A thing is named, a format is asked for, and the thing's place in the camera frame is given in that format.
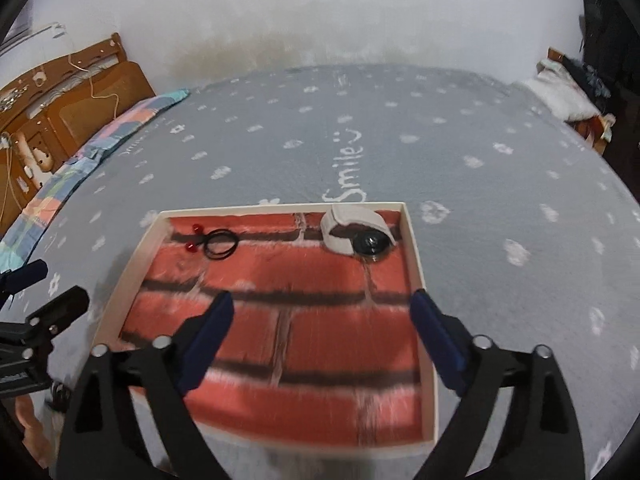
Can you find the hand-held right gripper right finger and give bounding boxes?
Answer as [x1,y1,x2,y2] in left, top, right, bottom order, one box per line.
[409,287,586,480]

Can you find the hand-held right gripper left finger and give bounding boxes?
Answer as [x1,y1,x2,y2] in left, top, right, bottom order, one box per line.
[55,291,236,480]

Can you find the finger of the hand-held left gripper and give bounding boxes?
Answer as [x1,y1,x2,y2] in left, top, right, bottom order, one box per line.
[24,286,91,347]
[0,260,49,295]

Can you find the brick-pattern tray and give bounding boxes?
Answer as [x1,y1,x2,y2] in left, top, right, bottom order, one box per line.
[90,201,440,458]

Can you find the person's left hand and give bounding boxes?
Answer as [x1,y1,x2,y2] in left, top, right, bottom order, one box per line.
[12,392,53,468]

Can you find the pale headboard ornament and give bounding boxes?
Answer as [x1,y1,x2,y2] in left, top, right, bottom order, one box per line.
[22,132,55,182]

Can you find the patchwork quilt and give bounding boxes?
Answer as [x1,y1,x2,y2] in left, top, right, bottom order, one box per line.
[0,89,191,267]

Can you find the wooden headboard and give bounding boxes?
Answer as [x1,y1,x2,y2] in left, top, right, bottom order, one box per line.
[0,32,157,237]

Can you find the grey flower-print bed sheet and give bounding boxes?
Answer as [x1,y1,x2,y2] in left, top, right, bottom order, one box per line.
[0,62,640,480]

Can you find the white pillow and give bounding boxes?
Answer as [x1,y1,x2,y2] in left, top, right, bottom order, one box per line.
[536,57,601,122]

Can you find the dark clothes pile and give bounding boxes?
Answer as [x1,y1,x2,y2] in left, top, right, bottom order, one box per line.
[564,54,613,113]

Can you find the black hair tie red beads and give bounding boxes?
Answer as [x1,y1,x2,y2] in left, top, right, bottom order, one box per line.
[185,223,240,262]

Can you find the cream cord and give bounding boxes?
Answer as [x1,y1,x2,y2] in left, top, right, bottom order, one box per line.
[69,56,121,117]

